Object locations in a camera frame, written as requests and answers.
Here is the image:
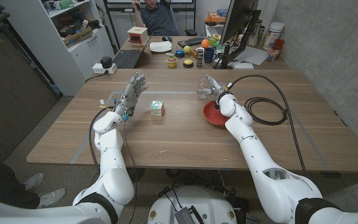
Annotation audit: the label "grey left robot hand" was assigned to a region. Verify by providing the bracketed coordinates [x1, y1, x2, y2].
[113, 72, 149, 118]

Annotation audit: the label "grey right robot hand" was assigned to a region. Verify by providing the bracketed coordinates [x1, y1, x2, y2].
[197, 74, 233, 105]

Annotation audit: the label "clear plastic bottle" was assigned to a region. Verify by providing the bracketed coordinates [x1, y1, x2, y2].
[196, 75, 214, 102]

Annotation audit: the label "small green white box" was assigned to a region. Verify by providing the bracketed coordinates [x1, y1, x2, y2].
[150, 100, 165, 118]

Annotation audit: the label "red bowl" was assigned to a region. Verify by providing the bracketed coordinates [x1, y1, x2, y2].
[202, 100, 229, 127]

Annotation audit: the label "flat white box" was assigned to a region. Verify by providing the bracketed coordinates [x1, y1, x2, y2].
[232, 62, 255, 70]

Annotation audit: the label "wooden box with orange front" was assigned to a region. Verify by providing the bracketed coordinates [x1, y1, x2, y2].
[127, 26, 149, 45]

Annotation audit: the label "cardboard box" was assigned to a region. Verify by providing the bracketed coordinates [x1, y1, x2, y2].
[62, 26, 94, 47]

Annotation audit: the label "dark blue mug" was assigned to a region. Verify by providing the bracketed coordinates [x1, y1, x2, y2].
[203, 47, 218, 64]

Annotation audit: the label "black laptop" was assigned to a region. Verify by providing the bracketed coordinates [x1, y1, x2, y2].
[112, 33, 154, 70]

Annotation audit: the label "wooden office desk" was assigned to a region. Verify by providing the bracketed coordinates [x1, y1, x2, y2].
[116, 35, 291, 71]

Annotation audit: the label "black round adapter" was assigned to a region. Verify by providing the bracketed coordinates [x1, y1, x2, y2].
[100, 56, 114, 69]

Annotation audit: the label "white power strip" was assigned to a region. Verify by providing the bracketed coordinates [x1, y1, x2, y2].
[91, 62, 118, 75]

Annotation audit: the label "green yellow toy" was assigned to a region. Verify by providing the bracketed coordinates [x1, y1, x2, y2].
[209, 33, 223, 48]

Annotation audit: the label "white paper sheets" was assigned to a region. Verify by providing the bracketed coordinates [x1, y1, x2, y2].
[228, 45, 268, 67]

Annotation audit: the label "yellow stacking cup toy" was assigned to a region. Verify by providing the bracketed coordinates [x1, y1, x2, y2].
[166, 54, 178, 68]

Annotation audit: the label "black keyboard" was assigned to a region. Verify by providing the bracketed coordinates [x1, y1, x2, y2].
[177, 36, 208, 48]

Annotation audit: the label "white plate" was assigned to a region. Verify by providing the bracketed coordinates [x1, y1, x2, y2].
[149, 40, 173, 53]

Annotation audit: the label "black office chair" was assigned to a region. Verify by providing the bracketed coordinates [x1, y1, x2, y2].
[166, 2, 198, 37]

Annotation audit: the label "white shelf cabinet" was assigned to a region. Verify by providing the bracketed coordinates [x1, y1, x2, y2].
[0, 0, 115, 96]

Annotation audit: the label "clear glass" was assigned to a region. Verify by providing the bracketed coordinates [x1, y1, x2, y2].
[265, 45, 281, 63]

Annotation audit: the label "black computer monitor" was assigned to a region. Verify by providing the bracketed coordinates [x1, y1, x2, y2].
[219, 0, 262, 70]

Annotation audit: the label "white canister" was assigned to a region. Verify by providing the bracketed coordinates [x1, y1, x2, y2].
[262, 21, 285, 51]

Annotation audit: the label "red cup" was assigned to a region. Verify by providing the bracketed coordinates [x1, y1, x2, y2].
[273, 38, 286, 52]

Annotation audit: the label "seated person in grey shirt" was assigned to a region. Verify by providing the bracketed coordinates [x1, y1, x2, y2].
[131, 0, 180, 37]

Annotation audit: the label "black round floor fan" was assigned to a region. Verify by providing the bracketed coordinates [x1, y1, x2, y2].
[126, 167, 145, 184]

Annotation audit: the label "whiteboard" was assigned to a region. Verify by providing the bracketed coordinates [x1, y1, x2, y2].
[103, 0, 196, 13]

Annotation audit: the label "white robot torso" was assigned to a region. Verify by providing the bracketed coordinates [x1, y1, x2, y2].
[147, 185, 238, 224]

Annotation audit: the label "thick black cable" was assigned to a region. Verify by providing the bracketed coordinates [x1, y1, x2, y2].
[227, 73, 308, 177]

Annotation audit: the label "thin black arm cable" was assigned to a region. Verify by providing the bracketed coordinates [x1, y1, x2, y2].
[88, 106, 109, 177]

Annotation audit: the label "coiled thin black cable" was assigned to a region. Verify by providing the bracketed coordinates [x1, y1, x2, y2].
[245, 96, 289, 127]

